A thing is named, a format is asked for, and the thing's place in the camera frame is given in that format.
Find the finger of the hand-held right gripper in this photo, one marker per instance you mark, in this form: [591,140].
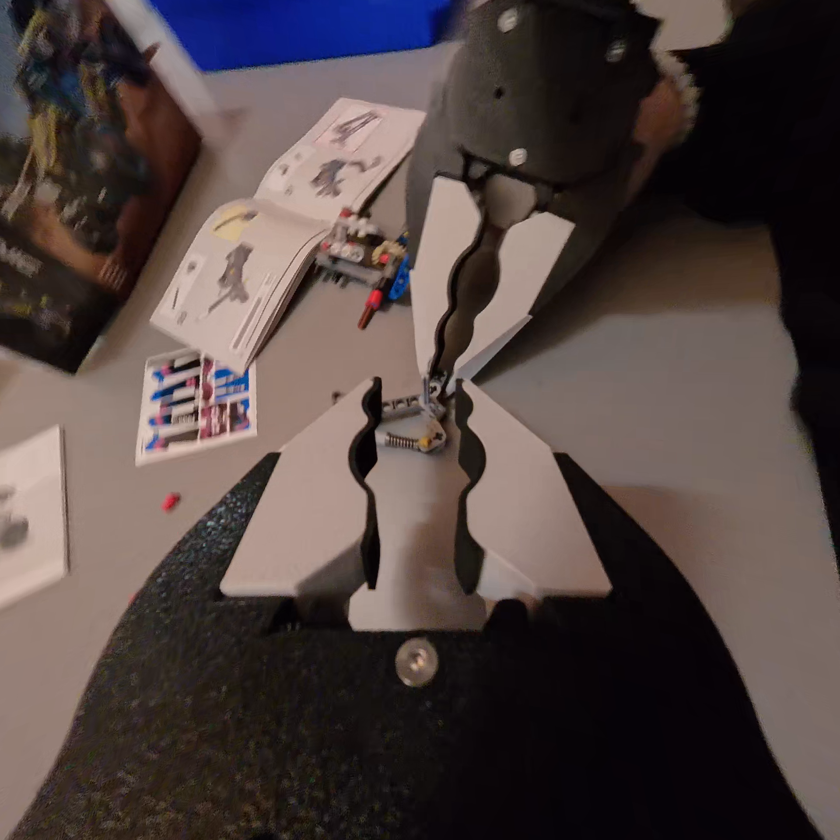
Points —
[531,256]
[436,262]

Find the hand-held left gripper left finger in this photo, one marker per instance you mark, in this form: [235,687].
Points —
[295,518]

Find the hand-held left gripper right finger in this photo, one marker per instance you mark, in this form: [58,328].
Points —
[531,518]

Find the grey lego suspension assembly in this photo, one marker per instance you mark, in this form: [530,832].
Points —
[410,405]

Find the grey lego chassis assembly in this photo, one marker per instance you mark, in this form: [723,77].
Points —
[358,253]

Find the small red lego pin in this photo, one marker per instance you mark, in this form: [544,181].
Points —
[170,502]

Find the lego sticker sheet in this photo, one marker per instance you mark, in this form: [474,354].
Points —
[197,410]

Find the open lego instruction booklet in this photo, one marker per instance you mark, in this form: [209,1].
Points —
[262,262]

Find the small closed lego booklet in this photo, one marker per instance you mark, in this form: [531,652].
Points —
[29,499]

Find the dark printed lego box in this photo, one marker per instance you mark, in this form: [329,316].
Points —
[72,197]

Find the person's right hand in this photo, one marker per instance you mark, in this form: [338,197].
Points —
[659,124]

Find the blue plastic parts bin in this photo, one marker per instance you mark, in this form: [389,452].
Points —
[295,29]

